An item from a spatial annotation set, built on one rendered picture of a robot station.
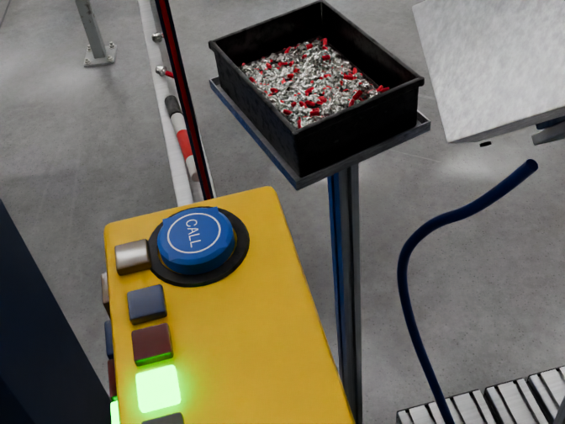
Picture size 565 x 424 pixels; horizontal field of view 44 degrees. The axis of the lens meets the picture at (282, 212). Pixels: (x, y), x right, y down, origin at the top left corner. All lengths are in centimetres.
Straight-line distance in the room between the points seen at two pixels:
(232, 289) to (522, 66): 36
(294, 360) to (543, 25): 39
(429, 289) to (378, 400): 32
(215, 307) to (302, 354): 5
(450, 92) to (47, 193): 161
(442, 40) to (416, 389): 101
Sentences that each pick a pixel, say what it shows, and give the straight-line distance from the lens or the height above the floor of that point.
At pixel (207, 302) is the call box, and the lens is 35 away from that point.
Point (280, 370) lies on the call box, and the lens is 32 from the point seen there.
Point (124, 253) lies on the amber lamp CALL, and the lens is 37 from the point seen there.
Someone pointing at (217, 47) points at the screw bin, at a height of 88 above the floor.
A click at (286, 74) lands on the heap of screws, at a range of 88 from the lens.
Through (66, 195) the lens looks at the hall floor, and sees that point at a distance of 208.
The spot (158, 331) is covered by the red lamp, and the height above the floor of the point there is 108.
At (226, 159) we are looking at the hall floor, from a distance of 205.
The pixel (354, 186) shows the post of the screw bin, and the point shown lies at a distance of 88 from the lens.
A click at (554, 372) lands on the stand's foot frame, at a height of 8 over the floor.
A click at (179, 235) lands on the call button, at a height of 108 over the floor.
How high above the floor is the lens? 135
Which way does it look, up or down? 46 degrees down
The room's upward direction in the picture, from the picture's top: 8 degrees counter-clockwise
